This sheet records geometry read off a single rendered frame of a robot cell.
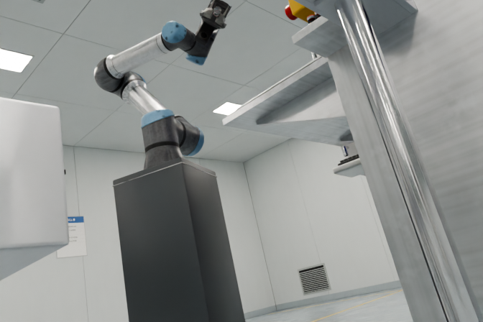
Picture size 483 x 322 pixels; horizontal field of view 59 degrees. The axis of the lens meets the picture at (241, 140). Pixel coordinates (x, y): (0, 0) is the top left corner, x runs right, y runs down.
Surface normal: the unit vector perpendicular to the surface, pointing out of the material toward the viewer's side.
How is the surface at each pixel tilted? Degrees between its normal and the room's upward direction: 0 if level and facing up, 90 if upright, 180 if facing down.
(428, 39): 90
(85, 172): 90
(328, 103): 90
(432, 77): 90
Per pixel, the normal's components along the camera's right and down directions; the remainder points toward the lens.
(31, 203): 0.69, -0.39
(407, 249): -0.70, -0.11
